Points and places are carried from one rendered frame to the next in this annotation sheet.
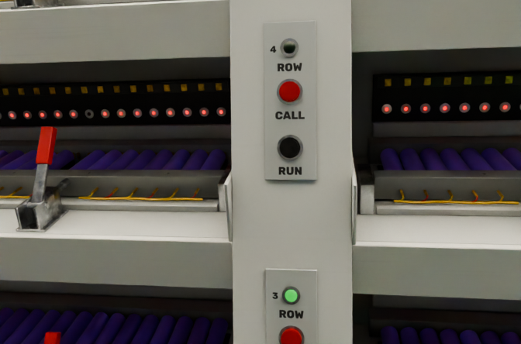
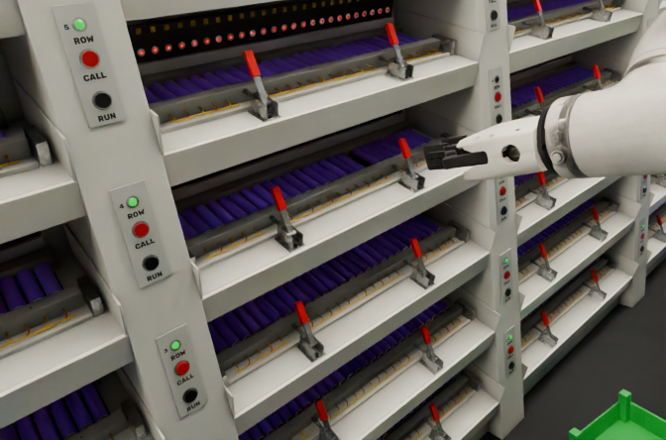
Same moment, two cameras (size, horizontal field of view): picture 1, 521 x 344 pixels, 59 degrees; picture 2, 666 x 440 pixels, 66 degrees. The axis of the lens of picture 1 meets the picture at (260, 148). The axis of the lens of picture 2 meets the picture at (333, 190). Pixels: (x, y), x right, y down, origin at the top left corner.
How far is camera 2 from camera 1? 94 cm
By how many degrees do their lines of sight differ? 47
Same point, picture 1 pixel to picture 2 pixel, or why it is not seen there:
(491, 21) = (534, 56)
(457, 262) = not seen: hidden behind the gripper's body
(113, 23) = (442, 80)
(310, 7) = (499, 60)
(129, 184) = (416, 157)
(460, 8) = (529, 54)
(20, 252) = (419, 201)
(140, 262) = (457, 184)
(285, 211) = not seen: hidden behind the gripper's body
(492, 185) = (516, 114)
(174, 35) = (460, 80)
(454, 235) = not seen: hidden behind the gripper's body
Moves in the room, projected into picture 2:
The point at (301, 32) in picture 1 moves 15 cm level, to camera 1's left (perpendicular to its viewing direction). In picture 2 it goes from (499, 72) to (459, 88)
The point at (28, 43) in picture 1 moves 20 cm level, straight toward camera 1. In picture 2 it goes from (410, 97) to (540, 83)
